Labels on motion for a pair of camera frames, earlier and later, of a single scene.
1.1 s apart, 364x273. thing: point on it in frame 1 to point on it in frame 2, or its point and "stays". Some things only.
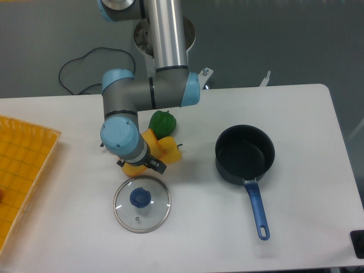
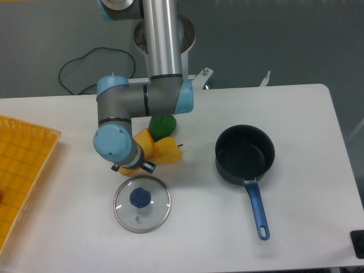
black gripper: [149, 161] to [147, 165]
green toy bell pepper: [162, 123] stays
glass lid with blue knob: [142, 204] stays
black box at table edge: [358, 239] stays
